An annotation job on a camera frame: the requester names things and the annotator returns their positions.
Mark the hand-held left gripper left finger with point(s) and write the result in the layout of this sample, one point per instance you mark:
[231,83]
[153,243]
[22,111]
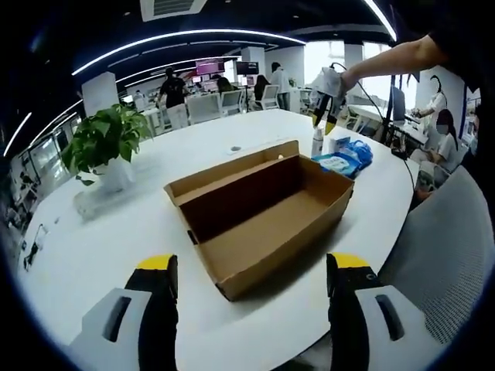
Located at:
[112,340]

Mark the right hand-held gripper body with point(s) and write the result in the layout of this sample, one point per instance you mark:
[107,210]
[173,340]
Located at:
[328,83]

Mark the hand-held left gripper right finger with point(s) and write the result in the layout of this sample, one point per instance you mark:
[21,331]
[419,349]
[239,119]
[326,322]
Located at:
[348,332]

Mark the pale blue small packet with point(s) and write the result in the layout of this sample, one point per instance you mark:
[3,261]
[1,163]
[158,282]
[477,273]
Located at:
[339,145]

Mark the white bottle with red label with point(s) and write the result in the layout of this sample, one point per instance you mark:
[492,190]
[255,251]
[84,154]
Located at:
[318,143]

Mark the blue wet wipes pack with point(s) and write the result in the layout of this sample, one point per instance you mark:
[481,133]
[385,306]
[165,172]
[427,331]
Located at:
[338,164]

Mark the brown cardboard shoe box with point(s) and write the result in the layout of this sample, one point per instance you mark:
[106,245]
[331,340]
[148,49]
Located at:
[263,216]

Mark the white office chair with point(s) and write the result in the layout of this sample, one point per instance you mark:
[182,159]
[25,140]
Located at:
[268,96]
[203,108]
[231,102]

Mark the desk monitor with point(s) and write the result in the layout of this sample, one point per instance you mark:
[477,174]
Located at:
[398,104]

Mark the dark display screen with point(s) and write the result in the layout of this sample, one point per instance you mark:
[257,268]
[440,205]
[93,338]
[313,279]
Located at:
[247,67]

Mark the pink display screen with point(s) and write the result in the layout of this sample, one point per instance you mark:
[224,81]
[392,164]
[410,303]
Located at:
[209,67]

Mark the grey mesh office chair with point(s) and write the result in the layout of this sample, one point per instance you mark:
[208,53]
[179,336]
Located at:
[444,251]

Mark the small white cup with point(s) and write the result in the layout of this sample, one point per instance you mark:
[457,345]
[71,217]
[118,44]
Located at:
[85,206]

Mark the person's black shirt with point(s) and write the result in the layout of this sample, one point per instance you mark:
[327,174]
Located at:
[464,35]

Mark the ceiling air vent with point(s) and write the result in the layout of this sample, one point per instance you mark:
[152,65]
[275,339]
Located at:
[172,9]

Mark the green potted plant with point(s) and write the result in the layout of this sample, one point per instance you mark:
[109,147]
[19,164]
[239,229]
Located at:
[104,139]

